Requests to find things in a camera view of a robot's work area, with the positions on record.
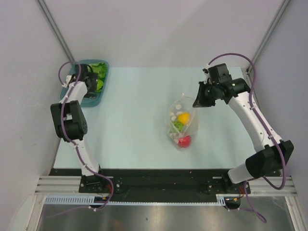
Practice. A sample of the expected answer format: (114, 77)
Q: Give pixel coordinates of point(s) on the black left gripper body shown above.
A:
(94, 79)

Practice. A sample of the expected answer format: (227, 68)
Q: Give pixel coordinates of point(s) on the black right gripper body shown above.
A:
(214, 95)

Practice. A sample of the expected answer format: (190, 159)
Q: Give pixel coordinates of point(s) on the green fake lettuce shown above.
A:
(100, 85)
(100, 69)

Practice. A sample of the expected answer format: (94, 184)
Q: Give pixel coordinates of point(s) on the yellow fake food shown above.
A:
(184, 118)

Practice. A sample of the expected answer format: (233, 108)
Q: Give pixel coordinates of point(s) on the clear polka dot zip bag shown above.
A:
(182, 104)

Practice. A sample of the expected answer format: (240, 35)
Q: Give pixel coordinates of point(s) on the green fake pepper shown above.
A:
(178, 126)

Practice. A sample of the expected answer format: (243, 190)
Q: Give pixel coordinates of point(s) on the red fake tomato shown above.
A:
(184, 142)

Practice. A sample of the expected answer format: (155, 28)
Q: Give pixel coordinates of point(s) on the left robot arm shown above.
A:
(71, 126)

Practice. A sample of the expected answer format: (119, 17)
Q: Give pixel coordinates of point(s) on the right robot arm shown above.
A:
(259, 164)

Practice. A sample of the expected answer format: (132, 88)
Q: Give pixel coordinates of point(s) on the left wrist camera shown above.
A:
(67, 81)

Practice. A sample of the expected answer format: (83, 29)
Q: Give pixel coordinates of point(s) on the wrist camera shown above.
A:
(207, 75)
(67, 81)

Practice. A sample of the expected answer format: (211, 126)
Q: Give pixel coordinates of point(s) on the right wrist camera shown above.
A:
(207, 75)

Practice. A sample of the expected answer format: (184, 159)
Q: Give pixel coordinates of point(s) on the right aluminium corner post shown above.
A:
(271, 29)

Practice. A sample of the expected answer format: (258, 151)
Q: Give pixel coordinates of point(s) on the aluminium corner post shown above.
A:
(55, 29)
(271, 29)

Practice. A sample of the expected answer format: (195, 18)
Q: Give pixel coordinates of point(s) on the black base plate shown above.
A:
(156, 185)

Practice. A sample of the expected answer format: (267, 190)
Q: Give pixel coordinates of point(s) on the left aluminium corner post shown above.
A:
(55, 29)

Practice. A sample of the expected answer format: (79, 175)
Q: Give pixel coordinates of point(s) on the white cable duct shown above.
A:
(154, 203)

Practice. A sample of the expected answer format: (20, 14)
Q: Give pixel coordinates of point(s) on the front aluminium rail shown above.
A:
(69, 185)

